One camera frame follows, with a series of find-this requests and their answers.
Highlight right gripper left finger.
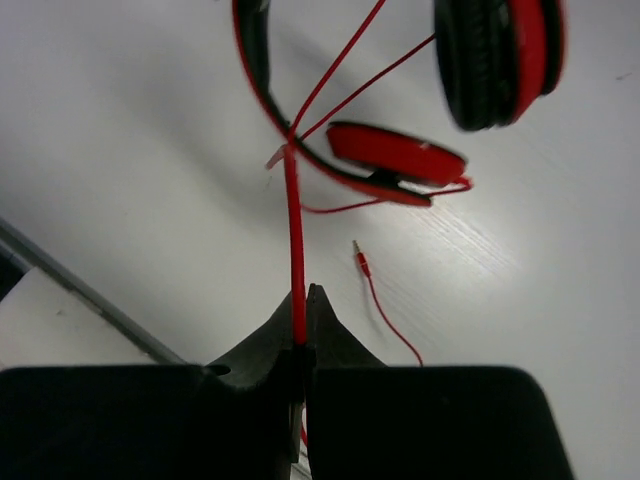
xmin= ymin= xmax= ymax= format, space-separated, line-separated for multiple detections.
xmin=1 ymin=300 xmax=301 ymax=479

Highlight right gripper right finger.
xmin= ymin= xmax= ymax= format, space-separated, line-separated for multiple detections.
xmin=305 ymin=285 xmax=573 ymax=479

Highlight thin red headphone cable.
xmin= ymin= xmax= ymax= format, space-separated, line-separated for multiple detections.
xmin=264 ymin=0 xmax=475 ymax=480

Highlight red black headphones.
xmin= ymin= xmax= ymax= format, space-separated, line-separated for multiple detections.
xmin=230 ymin=0 xmax=568 ymax=207

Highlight aluminium rail at front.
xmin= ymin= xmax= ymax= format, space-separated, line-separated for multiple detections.
xmin=1 ymin=218 xmax=186 ymax=364

